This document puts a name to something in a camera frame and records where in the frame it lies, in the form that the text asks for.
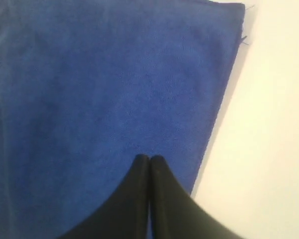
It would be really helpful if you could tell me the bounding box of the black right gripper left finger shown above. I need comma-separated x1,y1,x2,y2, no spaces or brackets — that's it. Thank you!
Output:
60,154,150,239

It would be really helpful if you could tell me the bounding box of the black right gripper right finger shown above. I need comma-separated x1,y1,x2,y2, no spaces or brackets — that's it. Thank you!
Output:
150,155,240,239

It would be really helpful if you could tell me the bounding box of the blue towel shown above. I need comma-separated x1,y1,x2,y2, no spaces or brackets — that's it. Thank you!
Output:
0,0,246,239

